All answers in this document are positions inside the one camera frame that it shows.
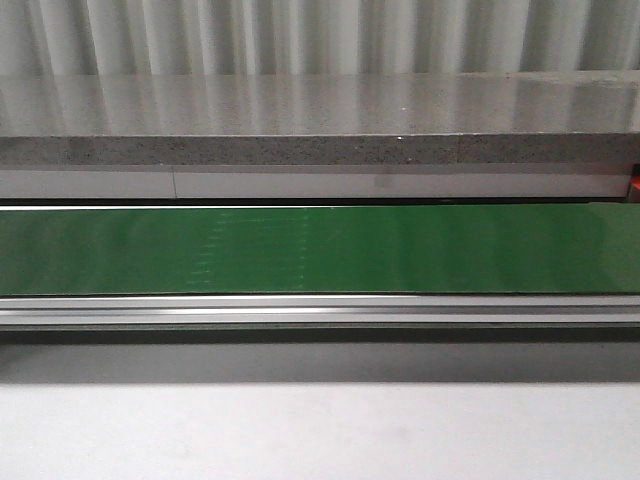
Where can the green conveyor belt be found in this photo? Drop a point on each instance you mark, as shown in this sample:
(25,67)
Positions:
(583,248)

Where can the grey speckled stone counter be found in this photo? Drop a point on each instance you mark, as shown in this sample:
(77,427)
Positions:
(363,138)

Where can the orange red object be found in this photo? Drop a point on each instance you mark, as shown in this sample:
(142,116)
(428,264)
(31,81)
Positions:
(633,195)

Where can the white pleated curtain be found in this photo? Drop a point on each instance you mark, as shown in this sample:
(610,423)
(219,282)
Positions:
(307,37)

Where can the aluminium conveyor frame rail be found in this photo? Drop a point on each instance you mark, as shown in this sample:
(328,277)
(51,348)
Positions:
(343,318)

